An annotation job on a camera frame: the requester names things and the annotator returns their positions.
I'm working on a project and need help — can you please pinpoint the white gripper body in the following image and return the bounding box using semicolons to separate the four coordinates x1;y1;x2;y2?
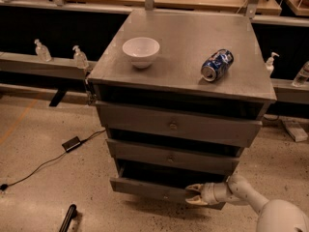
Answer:
201;183;218;205

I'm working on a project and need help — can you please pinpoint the grey bottom drawer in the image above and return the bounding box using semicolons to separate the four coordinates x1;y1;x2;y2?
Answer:
110;159;225;204

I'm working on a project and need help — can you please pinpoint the grey drawer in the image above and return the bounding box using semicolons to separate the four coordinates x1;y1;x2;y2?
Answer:
110;159;225;204
96;101;262;147
107;139;239;175

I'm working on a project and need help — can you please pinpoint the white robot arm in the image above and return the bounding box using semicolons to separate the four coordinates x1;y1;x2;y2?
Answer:
185;174;309;232

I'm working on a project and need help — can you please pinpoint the grey middle drawer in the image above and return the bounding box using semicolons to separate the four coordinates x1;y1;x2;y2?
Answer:
107;139;239;175

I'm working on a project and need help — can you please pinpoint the grey top drawer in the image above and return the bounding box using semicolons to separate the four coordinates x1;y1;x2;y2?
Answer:
96;101;262;147

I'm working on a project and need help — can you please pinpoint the grey wooden drawer cabinet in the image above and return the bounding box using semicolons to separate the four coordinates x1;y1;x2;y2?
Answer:
87;9;277;199

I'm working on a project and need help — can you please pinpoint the small wooden block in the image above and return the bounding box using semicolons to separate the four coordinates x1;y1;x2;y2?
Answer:
283;120;308;142

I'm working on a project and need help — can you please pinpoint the crushed blue soda can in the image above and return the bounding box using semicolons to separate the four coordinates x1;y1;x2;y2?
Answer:
201;49;234;82

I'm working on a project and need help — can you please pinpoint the black power adapter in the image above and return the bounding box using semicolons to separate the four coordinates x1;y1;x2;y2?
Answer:
62;136;81;153

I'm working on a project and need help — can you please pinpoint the white pump bottle right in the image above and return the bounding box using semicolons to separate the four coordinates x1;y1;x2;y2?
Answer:
265;52;279;74

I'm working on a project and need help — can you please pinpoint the clear plastic water bottle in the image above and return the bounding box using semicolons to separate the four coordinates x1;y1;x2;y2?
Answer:
292;61;309;87

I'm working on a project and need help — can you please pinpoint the white ceramic bowl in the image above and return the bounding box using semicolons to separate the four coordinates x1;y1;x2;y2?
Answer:
122;37;160;69

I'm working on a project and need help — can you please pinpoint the clear pump bottle near cabinet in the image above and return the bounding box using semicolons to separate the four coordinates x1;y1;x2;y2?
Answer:
72;45;89;69

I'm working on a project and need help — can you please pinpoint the clear pump bottle far left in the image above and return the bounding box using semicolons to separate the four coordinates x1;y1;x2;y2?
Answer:
35;39;51;62

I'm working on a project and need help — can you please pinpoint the black cylindrical handle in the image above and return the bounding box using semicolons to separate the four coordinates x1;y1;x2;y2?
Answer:
59;204;77;232

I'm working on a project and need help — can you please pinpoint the black power cable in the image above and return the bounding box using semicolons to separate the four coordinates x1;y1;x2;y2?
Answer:
0;129;107;192

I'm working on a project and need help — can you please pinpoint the grey metal shelf rail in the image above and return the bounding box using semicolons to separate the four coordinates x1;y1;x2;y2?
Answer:
0;52;85;80

